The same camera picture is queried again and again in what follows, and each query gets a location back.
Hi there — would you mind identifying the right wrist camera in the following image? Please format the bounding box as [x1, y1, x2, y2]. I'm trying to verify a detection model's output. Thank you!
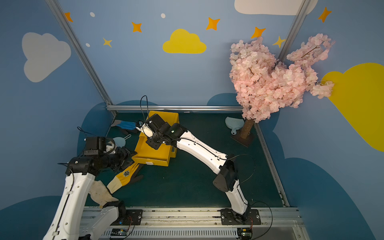
[136, 114, 166, 139]

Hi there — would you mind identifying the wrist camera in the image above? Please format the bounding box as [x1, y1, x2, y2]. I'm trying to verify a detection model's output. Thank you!
[83, 137, 117, 156]
[136, 114, 166, 139]

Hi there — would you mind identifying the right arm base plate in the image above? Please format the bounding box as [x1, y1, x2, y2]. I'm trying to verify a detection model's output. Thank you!
[220, 208, 262, 226]

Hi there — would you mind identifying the pink cherry blossom tree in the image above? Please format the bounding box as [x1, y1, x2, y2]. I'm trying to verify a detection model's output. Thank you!
[230, 34, 335, 147]

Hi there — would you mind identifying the aluminium rail base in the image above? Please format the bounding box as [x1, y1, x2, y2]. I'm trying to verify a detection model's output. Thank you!
[80, 207, 309, 240]

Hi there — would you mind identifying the yellow top drawer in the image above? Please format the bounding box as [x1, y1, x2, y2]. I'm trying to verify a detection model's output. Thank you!
[132, 133, 172, 167]

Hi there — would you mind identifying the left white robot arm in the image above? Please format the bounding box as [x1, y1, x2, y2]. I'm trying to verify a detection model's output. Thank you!
[44, 147, 137, 240]

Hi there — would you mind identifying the yellow black work glove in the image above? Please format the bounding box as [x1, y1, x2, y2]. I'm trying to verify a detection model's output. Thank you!
[107, 163, 144, 194]

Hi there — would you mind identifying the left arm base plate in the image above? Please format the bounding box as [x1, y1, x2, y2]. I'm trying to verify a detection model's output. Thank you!
[111, 209, 143, 226]

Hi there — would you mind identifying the light blue dustpan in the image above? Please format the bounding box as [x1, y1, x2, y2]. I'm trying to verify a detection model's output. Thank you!
[225, 117, 245, 136]

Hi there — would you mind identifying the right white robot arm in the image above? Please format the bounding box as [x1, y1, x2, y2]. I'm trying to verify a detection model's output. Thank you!
[140, 121, 251, 222]

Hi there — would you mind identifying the blue black work glove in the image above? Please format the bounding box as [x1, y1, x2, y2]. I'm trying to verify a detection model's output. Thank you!
[111, 120, 139, 134]

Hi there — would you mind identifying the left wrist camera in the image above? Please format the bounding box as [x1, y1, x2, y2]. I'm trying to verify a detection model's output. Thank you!
[83, 137, 117, 156]

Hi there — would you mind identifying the small blue hand brush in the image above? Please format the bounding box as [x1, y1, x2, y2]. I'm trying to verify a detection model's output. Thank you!
[113, 134, 132, 148]

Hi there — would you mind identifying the yellow drawer cabinet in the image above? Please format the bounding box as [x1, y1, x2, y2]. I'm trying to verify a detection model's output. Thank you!
[146, 111, 180, 158]

